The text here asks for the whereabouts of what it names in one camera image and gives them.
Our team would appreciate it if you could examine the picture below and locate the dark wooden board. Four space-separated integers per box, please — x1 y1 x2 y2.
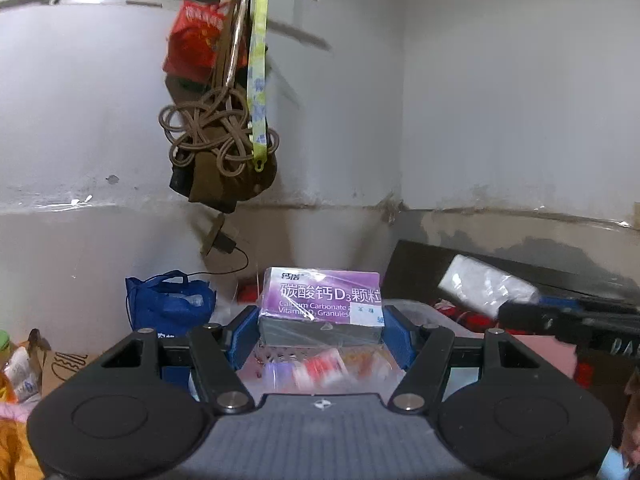
384 239 640 313

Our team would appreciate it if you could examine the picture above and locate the purple medicine box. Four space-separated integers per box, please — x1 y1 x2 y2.
257 266 385 347

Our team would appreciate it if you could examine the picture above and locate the blue shopping bag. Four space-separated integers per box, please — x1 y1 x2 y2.
125 270 218 347

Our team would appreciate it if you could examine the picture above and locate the pink paper sheet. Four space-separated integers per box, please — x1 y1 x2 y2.
505 332 578 378

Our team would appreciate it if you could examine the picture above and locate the person's right hand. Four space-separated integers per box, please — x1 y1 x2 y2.
620 366 640 467

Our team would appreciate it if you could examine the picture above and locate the yellow-green lanyard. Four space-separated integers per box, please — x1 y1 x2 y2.
246 0 272 173

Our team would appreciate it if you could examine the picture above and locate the black power adapter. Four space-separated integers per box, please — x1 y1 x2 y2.
212 232 238 256

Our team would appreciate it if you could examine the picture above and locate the red hanging bag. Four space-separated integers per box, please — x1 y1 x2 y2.
163 0 251 87

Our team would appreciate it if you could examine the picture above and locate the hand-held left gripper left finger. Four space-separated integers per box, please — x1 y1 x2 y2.
95 305 259 415

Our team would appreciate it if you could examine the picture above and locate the clear plastic basket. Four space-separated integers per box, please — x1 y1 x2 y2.
210 299 473 398

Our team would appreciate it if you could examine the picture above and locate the red package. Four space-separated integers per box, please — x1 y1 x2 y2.
236 280 262 306

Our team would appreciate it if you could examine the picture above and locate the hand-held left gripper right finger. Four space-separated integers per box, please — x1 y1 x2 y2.
382 305 546 414

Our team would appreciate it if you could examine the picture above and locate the white plastic bag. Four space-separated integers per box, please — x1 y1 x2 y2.
4 346 41 405

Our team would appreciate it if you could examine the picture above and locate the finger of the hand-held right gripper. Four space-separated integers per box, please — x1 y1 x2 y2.
499 300 640 356
537 295 632 312

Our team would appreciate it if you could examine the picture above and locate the brown paper bag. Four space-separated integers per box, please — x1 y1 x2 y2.
27 329 98 403

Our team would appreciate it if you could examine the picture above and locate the wooden hanging rack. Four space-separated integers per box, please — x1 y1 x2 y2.
220 0 335 52

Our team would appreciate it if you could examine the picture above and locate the white plastic-wrapped box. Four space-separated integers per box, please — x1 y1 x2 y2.
438 254 542 319

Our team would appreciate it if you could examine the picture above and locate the orange patterned blanket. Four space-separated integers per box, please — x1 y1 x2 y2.
0 400 43 480

